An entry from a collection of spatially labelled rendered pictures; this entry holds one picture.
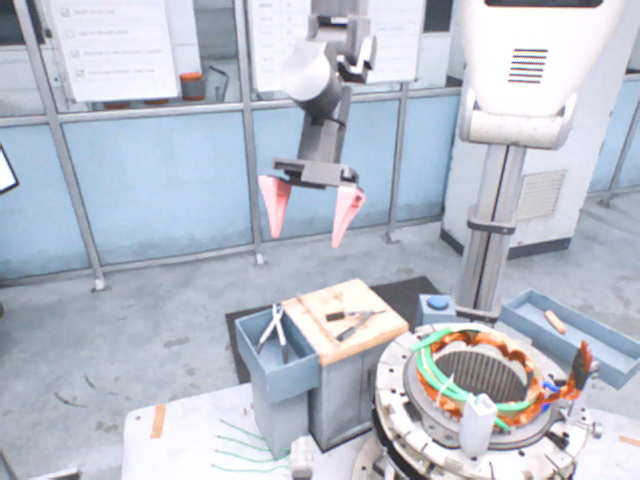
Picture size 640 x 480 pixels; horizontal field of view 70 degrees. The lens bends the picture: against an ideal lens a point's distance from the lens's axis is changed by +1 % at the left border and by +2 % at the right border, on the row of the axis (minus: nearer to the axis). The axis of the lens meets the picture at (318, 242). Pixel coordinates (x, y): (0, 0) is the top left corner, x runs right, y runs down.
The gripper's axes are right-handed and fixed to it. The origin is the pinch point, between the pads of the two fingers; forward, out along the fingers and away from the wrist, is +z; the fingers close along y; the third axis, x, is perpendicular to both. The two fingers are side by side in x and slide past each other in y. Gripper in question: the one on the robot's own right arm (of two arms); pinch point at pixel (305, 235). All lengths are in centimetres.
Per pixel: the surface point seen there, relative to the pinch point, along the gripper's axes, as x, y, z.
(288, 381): 25.0, -7.0, 27.0
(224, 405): 45, -28, 43
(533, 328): 48, 36, 10
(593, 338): 53, 48, 10
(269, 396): 23.5, -9.6, 30.1
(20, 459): 90, -134, 107
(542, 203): 270, 63, -49
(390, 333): 36.7, 8.6, 16.1
